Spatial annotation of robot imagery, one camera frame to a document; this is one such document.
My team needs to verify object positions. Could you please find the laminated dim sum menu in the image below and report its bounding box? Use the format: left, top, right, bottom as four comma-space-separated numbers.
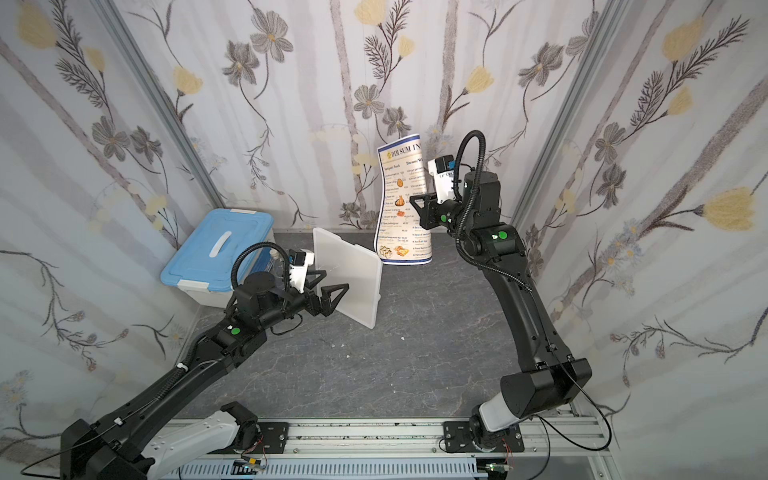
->
374, 134, 432, 265

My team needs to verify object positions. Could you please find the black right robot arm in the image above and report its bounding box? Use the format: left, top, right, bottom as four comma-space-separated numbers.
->
410, 130, 592, 452

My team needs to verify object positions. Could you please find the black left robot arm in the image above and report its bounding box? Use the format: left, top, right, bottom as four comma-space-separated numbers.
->
59, 242, 349, 479

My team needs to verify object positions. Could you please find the blue lidded storage box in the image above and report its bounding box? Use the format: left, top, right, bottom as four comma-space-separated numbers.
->
160, 209, 274, 308

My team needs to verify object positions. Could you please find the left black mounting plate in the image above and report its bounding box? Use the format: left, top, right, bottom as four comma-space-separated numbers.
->
256, 422, 290, 455

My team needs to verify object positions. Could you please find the black mounting plate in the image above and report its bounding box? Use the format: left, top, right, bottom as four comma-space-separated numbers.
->
441, 420, 479, 454
256, 422, 290, 455

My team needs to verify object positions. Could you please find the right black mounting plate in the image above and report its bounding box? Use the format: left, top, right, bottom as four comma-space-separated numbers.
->
441, 420, 479, 454

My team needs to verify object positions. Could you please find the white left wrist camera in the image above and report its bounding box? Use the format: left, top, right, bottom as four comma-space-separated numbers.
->
289, 250, 315, 293

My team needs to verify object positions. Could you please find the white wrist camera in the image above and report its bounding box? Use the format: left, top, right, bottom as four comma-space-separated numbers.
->
427, 155, 456, 204
289, 250, 315, 293

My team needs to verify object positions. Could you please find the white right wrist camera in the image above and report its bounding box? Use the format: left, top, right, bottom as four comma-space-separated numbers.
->
427, 155, 456, 204

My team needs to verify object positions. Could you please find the white slotted cable duct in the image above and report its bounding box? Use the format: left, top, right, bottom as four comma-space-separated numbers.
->
164, 458, 488, 479

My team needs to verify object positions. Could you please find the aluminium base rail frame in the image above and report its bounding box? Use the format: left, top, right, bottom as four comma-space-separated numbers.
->
151, 409, 621, 479

